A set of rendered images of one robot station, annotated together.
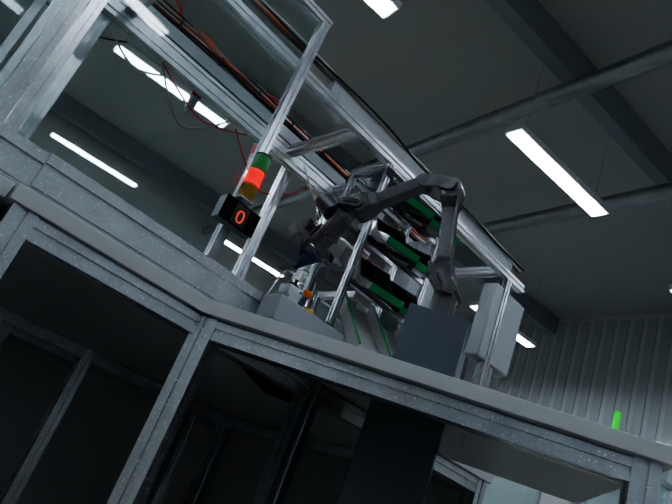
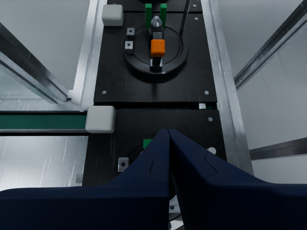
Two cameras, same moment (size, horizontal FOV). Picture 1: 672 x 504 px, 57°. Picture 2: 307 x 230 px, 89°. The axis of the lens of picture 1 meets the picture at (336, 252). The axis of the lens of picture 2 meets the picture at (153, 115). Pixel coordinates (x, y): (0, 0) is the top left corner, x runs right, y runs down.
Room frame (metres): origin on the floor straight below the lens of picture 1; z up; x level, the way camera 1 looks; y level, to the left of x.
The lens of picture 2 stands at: (1.62, 0.09, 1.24)
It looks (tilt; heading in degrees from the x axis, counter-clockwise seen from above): 70 degrees down; 34
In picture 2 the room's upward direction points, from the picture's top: 3 degrees clockwise
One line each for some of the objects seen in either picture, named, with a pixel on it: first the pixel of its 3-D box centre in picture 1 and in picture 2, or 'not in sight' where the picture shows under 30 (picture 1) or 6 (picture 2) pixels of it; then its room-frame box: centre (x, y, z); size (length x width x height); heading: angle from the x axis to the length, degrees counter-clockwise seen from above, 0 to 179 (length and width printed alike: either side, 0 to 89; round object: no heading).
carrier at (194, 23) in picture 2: not in sight; (156, 35); (1.82, 0.23, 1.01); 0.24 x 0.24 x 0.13; 37
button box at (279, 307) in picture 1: (300, 326); not in sight; (1.39, 0.01, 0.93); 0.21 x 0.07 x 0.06; 127
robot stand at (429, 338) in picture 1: (426, 360); not in sight; (1.37, -0.29, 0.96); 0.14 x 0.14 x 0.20; 74
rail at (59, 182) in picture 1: (220, 293); not in sight; (1.33, 0.20, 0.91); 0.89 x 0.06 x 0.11; 127
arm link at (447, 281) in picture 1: (447, 287); not in sight; (1.37, -0.28, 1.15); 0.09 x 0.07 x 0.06; 151
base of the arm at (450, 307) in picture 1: (442, 310); not in sight; (1.37, -0.29, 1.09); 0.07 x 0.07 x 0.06; 74
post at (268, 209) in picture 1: (250, 248); not in sight; (2.75, 0.38, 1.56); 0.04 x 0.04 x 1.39; 37
